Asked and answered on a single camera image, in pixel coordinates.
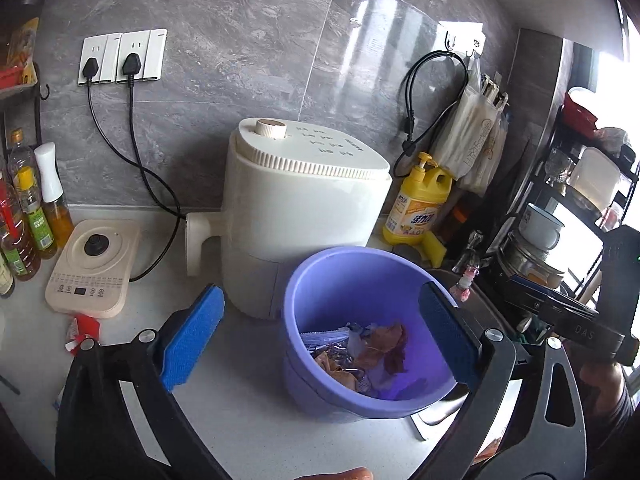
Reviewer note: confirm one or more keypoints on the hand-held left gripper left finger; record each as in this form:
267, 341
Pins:
192, 335

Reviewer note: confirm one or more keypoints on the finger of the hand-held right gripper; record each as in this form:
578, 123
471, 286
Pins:
530, 287

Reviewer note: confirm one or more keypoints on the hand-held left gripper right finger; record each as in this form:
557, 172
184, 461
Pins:
447, 335

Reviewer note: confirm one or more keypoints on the brown paper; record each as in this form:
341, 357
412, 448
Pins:
385, 347

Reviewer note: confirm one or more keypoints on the large white tissue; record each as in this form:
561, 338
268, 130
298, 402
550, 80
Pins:
356, 342

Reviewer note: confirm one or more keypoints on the red white wrapper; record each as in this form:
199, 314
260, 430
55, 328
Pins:
82, 332

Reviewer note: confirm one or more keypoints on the purple plastic bucket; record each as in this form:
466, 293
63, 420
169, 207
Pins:
345, 285

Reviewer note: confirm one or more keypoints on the silver foil wrapper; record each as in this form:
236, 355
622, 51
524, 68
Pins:
335, 357

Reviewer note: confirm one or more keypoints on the blue white carton box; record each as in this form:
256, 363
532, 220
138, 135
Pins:
325, 337

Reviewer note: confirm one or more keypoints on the person's right forearm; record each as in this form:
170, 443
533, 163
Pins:
629, 405

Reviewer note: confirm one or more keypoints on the person's right hand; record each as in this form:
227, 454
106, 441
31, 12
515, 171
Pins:
602, 387

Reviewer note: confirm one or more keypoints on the person's left hand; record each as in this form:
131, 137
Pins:
340, 475

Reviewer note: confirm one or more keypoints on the steel pot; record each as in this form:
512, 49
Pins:
530, 260

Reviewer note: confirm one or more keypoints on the small pink bottle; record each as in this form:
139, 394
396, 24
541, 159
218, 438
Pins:
462, 285

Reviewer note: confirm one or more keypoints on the white enamel mug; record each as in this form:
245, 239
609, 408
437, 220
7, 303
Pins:
540, 227

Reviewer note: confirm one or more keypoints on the yellow sponge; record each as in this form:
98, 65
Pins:
434, 250

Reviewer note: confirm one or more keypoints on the clear plastic container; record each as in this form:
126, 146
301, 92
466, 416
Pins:
595, 180

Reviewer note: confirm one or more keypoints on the cream induction cooker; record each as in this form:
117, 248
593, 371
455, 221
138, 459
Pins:
95, 270

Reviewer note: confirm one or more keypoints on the black storage rack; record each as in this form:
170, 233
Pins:
560, 170

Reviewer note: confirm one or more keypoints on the yellow detergent bottle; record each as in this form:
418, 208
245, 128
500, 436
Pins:
417, 205

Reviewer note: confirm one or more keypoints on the hanging plastic bags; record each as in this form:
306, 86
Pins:
470, 130

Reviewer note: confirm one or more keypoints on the white air fryer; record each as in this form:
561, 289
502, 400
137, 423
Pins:
300, 200

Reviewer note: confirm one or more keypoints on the red bowl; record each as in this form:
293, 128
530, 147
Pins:
580, 112

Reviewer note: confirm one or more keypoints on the yellow cap green label bottle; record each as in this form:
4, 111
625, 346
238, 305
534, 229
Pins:
37, 220

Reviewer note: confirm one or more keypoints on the white top oil sprayer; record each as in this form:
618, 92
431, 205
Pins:
55, 195

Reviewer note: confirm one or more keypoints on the red cap oil bottle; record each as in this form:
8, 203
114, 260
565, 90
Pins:
17, 240

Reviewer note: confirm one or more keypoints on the orange cap bottle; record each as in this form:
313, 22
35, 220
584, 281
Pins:
20, 147

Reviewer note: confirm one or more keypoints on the black dish rack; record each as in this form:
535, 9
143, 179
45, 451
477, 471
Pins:
35, 105

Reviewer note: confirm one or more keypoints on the red container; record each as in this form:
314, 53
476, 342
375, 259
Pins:
10, 76

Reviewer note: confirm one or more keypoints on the yellow snack packet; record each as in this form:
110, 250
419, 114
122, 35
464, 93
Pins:
24, 50

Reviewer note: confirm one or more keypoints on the white wall socket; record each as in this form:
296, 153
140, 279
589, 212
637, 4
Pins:
147, 50
95, 52

